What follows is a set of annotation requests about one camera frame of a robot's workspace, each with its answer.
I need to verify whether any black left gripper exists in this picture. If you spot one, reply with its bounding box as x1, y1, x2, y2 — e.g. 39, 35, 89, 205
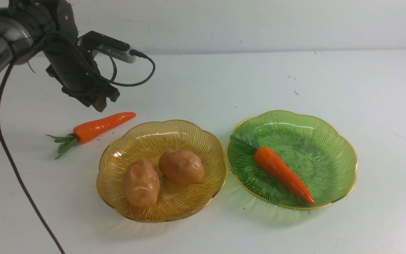
43, 0, 120, 112

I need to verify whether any orange plastic carrot with leaves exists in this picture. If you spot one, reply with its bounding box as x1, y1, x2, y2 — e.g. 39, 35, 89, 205
46, 111, 136, 160

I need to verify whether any brown plastic potato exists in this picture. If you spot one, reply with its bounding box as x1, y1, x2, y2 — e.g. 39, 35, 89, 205
158, 150, 205, 185
123, 158, 160, 207

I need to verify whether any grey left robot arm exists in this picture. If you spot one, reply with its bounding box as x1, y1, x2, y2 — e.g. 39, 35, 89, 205
0, 0, 131, 112

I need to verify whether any amber ribbed glass plate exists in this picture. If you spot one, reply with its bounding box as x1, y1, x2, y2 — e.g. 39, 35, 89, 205
96, 120, 228, 223

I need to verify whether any orange carrot in green plate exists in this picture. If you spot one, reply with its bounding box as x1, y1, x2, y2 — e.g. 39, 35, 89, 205
230, 133, 315, 205

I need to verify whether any green ribbed glass plate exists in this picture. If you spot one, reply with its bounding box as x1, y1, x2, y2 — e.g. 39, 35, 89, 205
226, 110, 357, 210

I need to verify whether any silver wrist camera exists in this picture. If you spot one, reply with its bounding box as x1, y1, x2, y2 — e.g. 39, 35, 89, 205
77, 31, 136, 64

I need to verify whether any black camera cable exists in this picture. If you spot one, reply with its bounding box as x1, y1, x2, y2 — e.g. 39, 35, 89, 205
0, 49, 156, 254

